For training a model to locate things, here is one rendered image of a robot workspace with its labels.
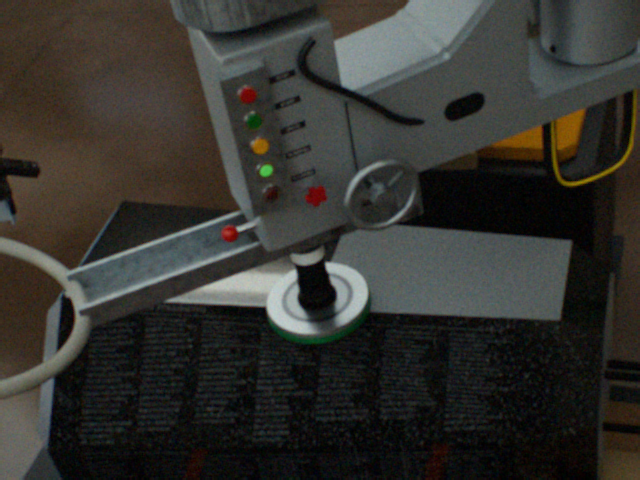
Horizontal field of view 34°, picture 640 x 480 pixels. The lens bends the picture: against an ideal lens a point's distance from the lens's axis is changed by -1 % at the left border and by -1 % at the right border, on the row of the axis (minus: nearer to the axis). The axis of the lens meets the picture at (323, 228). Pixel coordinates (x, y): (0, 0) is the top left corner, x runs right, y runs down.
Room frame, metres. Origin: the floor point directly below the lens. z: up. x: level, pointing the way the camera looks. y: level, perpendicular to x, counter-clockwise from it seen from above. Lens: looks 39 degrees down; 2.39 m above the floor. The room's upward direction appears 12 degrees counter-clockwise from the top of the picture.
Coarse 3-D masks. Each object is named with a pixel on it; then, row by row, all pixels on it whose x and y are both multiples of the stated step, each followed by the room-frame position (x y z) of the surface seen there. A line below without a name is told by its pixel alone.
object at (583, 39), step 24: (552, 0) 1.74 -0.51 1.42; (576, 0) 1.70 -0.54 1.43; (600, 0) 1.68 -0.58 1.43; (624, 0) 1.69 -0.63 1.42; (552, 24) 1.74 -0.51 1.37; (576, 24) 1.70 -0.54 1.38; (600, 24) 1.68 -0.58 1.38; (624, 24) 1.69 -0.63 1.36; (552, 48) 1.73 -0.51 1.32; (576, 48) 1.70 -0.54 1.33; (600, 48) 1.68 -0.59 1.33; (624, 48) 1.69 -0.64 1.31
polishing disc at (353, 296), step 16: (336, 272) 1.67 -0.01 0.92; (352, 272) 1.66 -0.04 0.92; (288, 288) 1.65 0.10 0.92; (336, 288) 1.62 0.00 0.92; (352, 288) 1.61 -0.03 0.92; (272, 304) 1.61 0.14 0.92; (288, 304) 1.60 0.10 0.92; (336, 304) 1.57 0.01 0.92; (352, 304) 1.56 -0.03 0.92; (272, 320) 1.57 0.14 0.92; (288, 320) 1.56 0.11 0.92; (304, 320) 1.55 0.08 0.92; (320, 320) 1.54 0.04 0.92; (336, 320) 1.53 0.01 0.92; (352, 320) 1.52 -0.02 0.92; (304, 336) 1.51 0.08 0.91; (320, 336) 1.50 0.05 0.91
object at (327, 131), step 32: (192, 32) 1.63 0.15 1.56; (224, 32) 1.56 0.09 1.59; (256, 32) 1.54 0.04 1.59; (288, 32) 1.52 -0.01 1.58; (320, 32) 1.52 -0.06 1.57; (224, 64) 1.48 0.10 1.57; (288, 64) 1.50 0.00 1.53; (320, 64) 1.52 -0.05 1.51; (288, 96) 1.50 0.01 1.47; (320, 96) 1.52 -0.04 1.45; (224, 128) 1.57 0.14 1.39; (320, 128) 1.51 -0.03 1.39; (224, 160) 1.66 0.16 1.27; (288, 160) 1.50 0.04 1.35; (320, 160) 1.51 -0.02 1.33; (352, 160) 1.53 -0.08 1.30; (256, 224) 1.50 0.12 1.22; (288, 224) 1.49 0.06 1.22; (320, 224) 1.50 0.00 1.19
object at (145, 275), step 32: (224, 224) 1.62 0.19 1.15; (352, 224) 1.57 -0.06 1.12; (128, 256) 1.57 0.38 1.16; (160, 256) 1.58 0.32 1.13; (192, 256) 1.58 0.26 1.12; (224, 256) 1.51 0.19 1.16; (256, 256) 1.52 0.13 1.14; (96, 288) 1.54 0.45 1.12; (128, 288) 1.52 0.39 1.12; (160, 288) 1.47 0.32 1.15; (192, 288) 1.49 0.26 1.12; (96, 320) 1.44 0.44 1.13
